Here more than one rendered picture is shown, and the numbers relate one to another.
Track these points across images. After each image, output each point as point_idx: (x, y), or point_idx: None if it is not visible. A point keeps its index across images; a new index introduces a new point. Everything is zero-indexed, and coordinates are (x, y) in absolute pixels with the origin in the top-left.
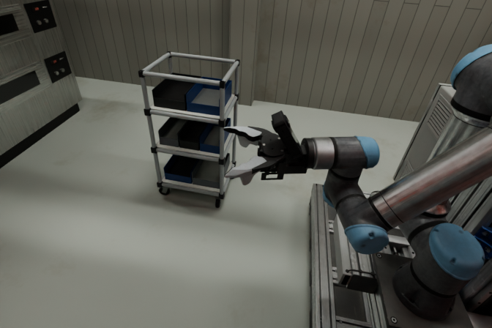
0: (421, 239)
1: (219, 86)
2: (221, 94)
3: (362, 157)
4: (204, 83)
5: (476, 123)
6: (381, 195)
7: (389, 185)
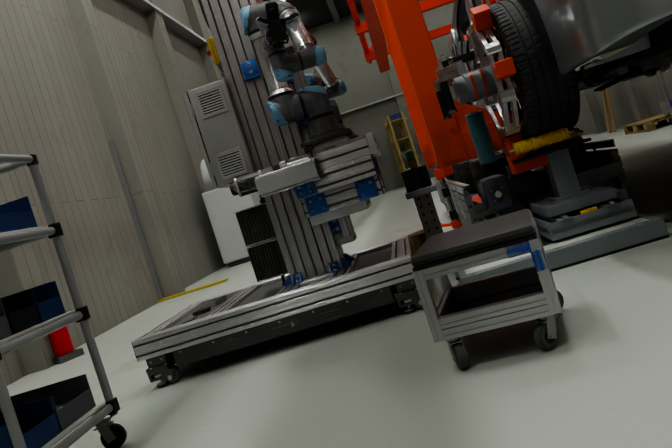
0: (306, 97)
1: (31, 161)
2: (40, 175)
3: None
4: (17, 160)
5: None
6: (303, 40)
7: (297, 41)
